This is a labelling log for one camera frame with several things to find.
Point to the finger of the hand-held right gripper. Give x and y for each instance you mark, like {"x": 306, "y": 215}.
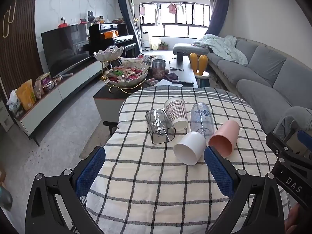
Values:
{"x": 304, "y": 137}
{"x": 276, "y": 143}

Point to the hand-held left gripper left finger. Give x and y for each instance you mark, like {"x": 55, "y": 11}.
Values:
{"x": 90, "y": 170}

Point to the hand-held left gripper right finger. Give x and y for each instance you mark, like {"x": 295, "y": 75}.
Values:
{"x": 219, "y": 173}

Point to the pink plastic cup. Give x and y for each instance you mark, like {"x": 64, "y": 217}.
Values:
{"x": 223, "y": 138}

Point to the white plastic cup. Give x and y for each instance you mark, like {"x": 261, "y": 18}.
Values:
{"x": 189, "y": 148}

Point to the clear printed plastic cup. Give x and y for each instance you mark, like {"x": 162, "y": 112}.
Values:
{"x": 201, "y": 119}

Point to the plaid paper cup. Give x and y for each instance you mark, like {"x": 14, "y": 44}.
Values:
{"x": 176, "y": 113}

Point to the clear square glass cup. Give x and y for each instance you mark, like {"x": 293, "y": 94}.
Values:
{"x": 159, "y": 125}

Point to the person's right hand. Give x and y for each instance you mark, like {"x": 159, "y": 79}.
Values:
{"x": 294, "y": 218}

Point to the grey sofa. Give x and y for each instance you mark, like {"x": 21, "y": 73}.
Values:
{"x": 256, "y": 85}

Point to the checkered tablecloth table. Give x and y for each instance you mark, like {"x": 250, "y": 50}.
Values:
{"x": 156, "y": 187}

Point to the dark coffee table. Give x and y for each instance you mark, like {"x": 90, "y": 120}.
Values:
{"x": 109, "y": 96}

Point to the white television cabinet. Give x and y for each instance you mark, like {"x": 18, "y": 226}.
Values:
{"x": 73, "y": 84}

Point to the brown snack packet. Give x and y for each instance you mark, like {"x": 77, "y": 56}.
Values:
{"x": 39, "y": 89}

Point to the black remote control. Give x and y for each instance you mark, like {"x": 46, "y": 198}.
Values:
{"x": 181, "y": 82}

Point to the purple snack packet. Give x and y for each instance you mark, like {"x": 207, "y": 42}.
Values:
{"x": 47, "y": 81}

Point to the orange snack packet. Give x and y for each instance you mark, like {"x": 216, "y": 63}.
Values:
{"x": 26, "y": 95}

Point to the white plastic bag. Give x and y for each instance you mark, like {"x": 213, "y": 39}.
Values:
{"x": 13, "y": 101}

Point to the pile of wrapped candies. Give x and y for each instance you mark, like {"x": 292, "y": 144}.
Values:
{"x": 126, "y": 73}

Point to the white paper sheet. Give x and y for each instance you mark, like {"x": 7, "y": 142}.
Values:
{"x": 165, "y": 82}

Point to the light green blanket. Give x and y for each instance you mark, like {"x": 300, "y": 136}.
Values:
{"x": 224, "y": 47}

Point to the yellow rabbit ear stool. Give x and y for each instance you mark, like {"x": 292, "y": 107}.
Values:
{"x": 198, "y": 63}

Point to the white tiered snack bowl stand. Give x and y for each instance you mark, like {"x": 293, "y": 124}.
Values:
{"x": 114, "y": 53}

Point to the glass storage jar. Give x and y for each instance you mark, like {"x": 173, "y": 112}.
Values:
{"x": 158, "y": 68}

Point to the dark mug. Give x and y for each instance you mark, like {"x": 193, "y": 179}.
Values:
{"x": 180, "y": 56}

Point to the flat screen television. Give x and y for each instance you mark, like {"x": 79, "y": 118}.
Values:
{"x": 63, "y": 48}

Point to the orange packet on piano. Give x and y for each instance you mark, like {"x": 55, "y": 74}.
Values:
{"x": 111, "y": 34}

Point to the potted plant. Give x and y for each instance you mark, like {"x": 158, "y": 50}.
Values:
{"x": 165, "y": 45}

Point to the white air purifier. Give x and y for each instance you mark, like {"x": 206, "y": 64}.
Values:
{"x": 145, "y": 42}

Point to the black upright piano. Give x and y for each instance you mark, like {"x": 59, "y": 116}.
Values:
{"x": 103, "y": 30}

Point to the yellow floor lamp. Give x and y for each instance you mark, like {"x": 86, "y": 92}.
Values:
{"x": 156, "y": 44}

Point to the dark blue curtain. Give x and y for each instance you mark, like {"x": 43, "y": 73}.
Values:
{"x": 218, "y": 12}
{"x": 123, "y": 17}

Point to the grey rabbit figure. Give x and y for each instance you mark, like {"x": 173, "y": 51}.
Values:
{"x": 91, "y": 17}

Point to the white hanging garment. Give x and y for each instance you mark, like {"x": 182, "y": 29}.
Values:
{"x": 158, "y": 17}

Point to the pink hanging garment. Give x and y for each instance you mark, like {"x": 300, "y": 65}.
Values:
{"x": 171, "y": 8}

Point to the gold paperclip wall decoration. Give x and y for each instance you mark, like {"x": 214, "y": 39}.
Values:
{"x": 8, "y": 17}

